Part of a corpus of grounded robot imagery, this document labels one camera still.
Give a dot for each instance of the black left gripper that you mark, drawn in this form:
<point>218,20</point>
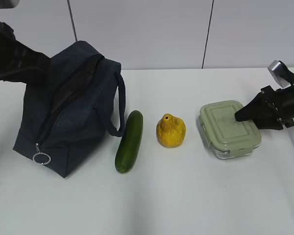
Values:
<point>32,65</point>

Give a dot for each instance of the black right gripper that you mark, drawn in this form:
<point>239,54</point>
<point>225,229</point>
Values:
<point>270,109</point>

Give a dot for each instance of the green lidded glass container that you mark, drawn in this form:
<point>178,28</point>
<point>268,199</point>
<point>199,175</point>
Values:
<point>225,136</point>

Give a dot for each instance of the navy blue lunch bag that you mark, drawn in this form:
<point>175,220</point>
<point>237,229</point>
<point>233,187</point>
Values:
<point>65,119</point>

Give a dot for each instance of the yellow pear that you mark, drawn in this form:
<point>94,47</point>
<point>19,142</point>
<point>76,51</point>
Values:
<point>170,131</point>

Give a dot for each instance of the green cucumber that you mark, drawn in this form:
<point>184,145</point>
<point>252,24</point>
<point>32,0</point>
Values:
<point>128,150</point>

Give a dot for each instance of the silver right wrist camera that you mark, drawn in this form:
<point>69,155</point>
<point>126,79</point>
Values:
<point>281,74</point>

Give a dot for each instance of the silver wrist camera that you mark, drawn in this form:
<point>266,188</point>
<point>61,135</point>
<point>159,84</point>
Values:
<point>281,74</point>
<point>8,4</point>

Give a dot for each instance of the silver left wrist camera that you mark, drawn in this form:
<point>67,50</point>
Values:
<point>8,4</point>

